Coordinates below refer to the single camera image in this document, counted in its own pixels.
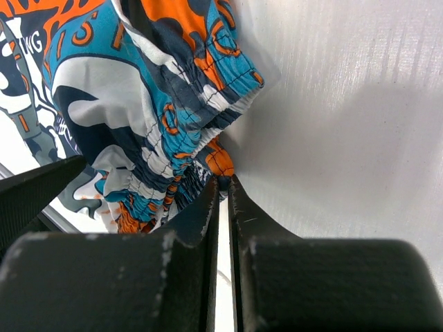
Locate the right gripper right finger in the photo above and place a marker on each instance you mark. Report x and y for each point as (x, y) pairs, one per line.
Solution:
(282, 282)

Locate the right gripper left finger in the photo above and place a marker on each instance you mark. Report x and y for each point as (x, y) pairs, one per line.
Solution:
(161, 281)

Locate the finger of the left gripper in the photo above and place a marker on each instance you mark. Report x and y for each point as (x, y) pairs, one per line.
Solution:
(25, 195)

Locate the patterned blue orange shorts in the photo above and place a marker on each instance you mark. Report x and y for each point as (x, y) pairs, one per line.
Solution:
(141, 89)

